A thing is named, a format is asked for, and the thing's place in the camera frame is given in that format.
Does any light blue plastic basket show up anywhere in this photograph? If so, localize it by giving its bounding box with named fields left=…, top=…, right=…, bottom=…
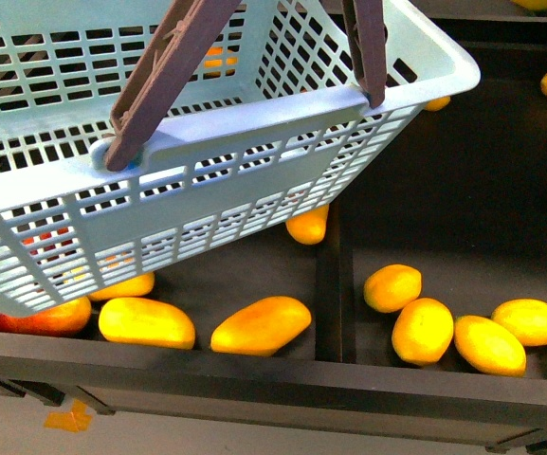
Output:
left=0, top=1, right=480, bottom=317

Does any brown basket handle front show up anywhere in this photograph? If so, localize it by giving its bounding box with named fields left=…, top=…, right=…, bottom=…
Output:
left=103, top=0, right=240, bottom=172

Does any brown basket handle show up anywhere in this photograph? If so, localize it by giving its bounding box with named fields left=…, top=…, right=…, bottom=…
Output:
left=341, top=0, right=387, bottom=108
left=103, top=0, right=240, bottom=172

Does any yellow mango behind divider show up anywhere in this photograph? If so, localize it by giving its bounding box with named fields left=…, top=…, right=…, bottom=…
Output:
left=285, top=205, right=329, bottom=246

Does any yellow mango front centre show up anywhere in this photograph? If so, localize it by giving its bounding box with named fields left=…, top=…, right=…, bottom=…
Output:
left=210, top=296, right=312, bottom=356

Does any yellow mango right upper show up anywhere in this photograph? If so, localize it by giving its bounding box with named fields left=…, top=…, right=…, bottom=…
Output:
left=363, top=264, right=423, bottom=313

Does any yellow mango under basket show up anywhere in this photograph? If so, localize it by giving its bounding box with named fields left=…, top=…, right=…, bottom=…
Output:
left=87, top=272, right=155, bottom=301

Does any yellow mango front left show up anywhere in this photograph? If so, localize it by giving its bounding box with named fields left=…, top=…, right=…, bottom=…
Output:
left=99, top=297, right=196, bottom=350

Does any yellow mango right middle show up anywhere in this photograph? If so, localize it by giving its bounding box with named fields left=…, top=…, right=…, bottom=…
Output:
left=392, top=298, right=454, bottom=366

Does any red orange mango left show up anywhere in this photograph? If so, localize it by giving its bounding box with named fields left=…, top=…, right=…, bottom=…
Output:
left=0, top=297, right=92, bottom=337

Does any yellow mango right lower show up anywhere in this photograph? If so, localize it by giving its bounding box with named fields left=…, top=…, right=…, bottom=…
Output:
left=453, top=315, right=527, bottom=377

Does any yellow mango far right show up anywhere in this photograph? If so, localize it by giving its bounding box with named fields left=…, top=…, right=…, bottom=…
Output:
left=491, top=299, right=547, bottom=347

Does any black shelf divider bar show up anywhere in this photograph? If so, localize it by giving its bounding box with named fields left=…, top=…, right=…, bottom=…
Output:
left=315, top=202, right=356, bottom=364

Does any black display shelf unit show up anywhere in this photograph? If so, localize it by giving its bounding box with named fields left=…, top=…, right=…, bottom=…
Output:
left=0, top=20, right=547, bottom=454

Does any orange floor tape marker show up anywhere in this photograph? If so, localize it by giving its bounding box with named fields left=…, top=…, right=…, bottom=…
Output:
left=44, top=400, right=93, bottom=433

